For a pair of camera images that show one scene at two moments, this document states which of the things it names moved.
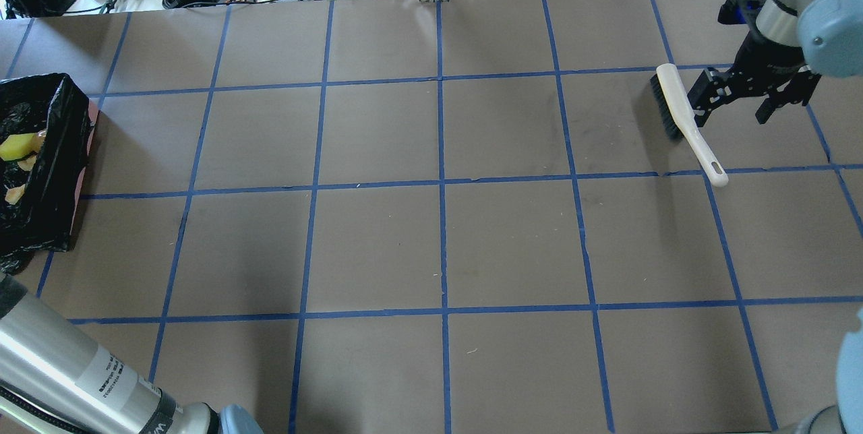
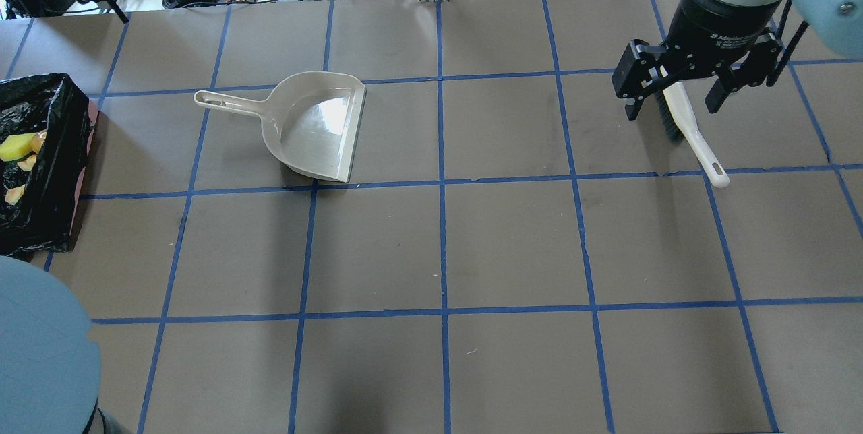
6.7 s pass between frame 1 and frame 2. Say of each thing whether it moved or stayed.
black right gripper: moved
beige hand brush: stayed
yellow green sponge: stayed
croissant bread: stayed
